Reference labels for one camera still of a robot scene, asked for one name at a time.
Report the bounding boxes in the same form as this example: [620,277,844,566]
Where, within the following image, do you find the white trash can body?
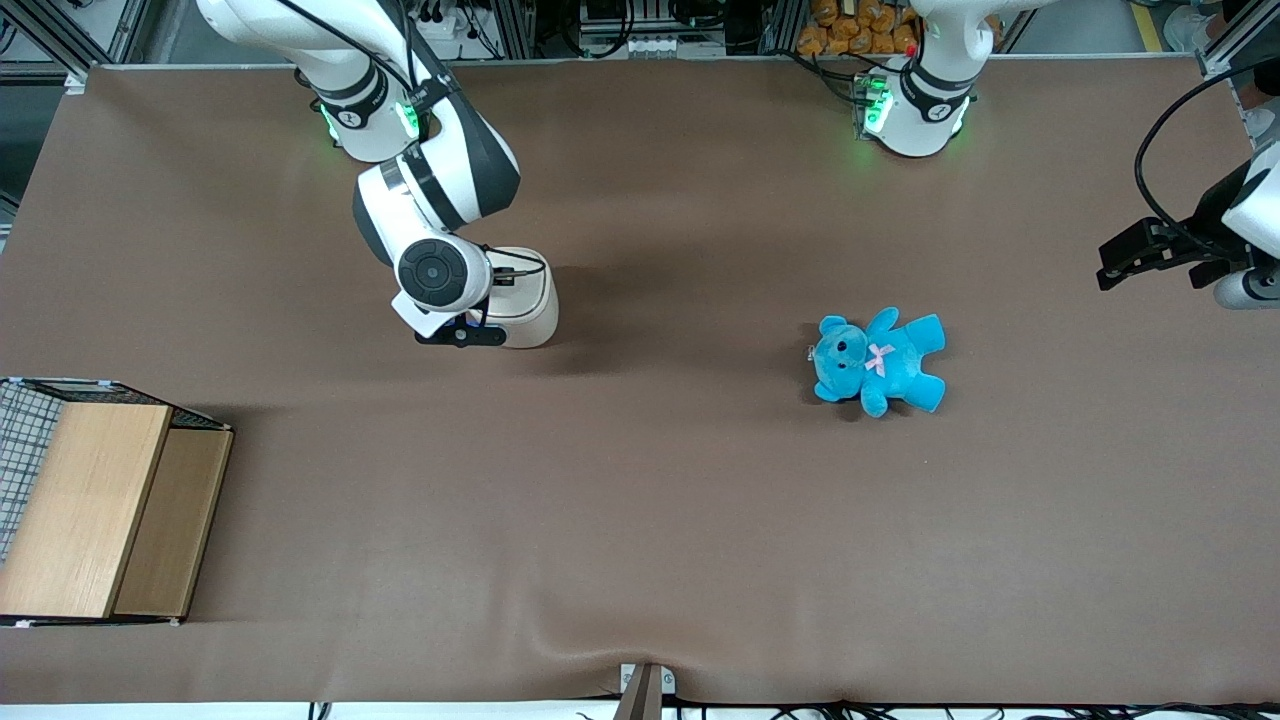
[478,246,560,350]

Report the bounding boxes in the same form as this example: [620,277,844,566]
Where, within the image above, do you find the blue teddy bear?
[808,306,948,419]

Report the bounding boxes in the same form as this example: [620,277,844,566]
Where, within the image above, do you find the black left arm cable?
[1134,52,1280,241]

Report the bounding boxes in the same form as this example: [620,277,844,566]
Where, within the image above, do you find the brown table cloth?
[0,55,1280,707]

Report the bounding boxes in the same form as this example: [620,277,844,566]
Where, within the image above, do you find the aluminium frame profile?
[1195,0,1280,79]
[0,0,151,83]

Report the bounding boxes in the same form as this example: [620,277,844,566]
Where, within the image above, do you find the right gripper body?
[390,275,508,349]

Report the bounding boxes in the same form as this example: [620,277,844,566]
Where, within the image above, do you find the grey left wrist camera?
[1213,267,1280,311]

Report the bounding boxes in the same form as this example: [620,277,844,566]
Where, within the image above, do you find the wooden shelf box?
[0,400,234,626]

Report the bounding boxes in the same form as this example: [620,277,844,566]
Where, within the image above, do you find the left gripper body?
[1190,140,1280,266]

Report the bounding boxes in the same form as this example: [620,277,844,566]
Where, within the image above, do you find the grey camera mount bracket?
[614,662,678,720]

